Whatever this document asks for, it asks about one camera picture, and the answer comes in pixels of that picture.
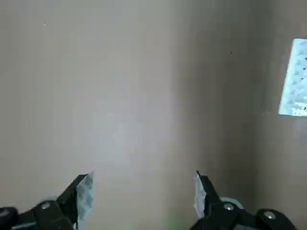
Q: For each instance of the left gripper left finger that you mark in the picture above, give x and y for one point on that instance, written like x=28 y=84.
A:
x=60 y=210

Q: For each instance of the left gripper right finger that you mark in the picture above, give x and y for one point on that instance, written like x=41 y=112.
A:
x=216 y=215

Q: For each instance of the white test tube rack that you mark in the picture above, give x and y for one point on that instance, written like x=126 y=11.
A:
x=295 y=79

